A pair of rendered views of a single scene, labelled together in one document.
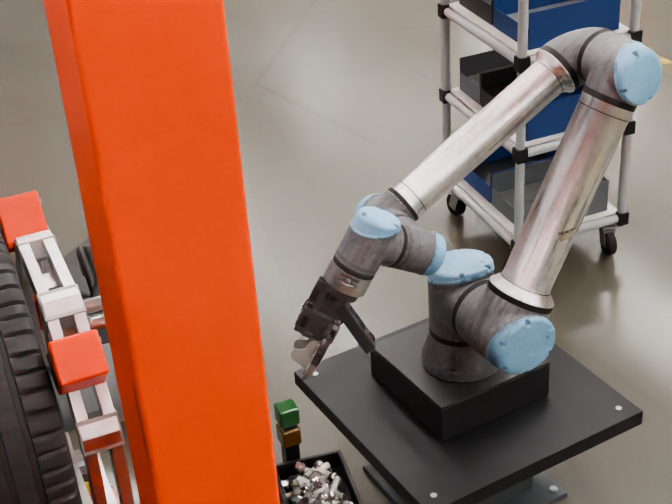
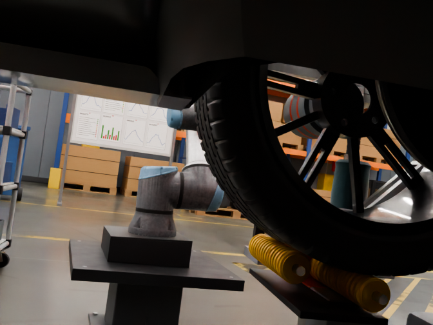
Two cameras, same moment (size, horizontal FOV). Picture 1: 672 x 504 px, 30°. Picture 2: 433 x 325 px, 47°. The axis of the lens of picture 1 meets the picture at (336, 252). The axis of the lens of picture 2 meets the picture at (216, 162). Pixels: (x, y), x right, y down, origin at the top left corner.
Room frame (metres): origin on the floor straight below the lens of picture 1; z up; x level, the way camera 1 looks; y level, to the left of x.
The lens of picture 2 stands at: (1.77, 1.63, 0.65)
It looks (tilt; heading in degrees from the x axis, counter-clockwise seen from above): 2 degrees up; 281
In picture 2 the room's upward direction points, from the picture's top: 8 degrees clockwise
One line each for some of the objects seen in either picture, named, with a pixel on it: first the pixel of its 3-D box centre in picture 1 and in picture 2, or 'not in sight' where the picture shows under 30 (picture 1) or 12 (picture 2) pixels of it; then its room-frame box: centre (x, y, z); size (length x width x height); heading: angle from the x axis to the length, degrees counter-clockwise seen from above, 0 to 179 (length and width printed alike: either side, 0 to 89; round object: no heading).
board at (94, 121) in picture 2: not in sight; (122, 140); (4.43, -4.96, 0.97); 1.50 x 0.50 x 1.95; 28
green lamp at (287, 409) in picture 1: (286, 413); not in sight; (1.91, 0.12, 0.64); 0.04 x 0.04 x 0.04; 21
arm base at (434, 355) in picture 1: (461, 340); (153, 220); (2.36, -0.28, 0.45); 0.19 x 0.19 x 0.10
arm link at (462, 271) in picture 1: (463, 293); (159, 186); (2.36, -0.28, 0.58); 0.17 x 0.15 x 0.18; 26
